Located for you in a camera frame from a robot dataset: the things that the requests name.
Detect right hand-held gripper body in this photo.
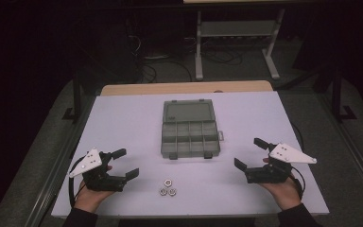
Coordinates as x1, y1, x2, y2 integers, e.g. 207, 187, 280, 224
245, 142, 318, 184

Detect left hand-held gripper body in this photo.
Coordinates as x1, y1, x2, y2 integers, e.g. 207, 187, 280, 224
68, 148, 128, 193

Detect grey plastic compartment box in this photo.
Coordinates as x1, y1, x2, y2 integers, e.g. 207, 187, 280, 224
160, 98, 225, 161

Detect person's left hand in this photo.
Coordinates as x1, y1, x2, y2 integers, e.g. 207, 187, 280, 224
74, 165, 116, 214

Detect person's right hand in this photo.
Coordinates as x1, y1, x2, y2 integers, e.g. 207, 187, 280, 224
259, 157, 303, 212

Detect black metal stand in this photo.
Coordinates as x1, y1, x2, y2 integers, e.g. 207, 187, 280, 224
330, 66, 358, 124
61, 70, 83, 123

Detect wooden table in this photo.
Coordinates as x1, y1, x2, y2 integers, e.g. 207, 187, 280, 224
100, 79, 274, 96

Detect white metal stand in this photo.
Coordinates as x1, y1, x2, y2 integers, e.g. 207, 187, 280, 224
194, 9, 286, 81

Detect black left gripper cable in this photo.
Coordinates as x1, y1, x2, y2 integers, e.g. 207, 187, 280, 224
68, 156, 87, 209

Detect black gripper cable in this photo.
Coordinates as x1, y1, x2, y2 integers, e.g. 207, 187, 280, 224
290, 165, 306, 201
68, 156, 87, 209

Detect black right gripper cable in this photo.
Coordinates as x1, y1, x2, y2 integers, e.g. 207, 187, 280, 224
290, 165, 306, 201

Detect aluminium frame rail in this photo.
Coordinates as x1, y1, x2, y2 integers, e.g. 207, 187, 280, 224
313, 93, 363, 202
25, 96, 96, 227

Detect black floor cables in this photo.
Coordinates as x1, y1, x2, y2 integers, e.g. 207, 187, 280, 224
127, 33, 194, 84

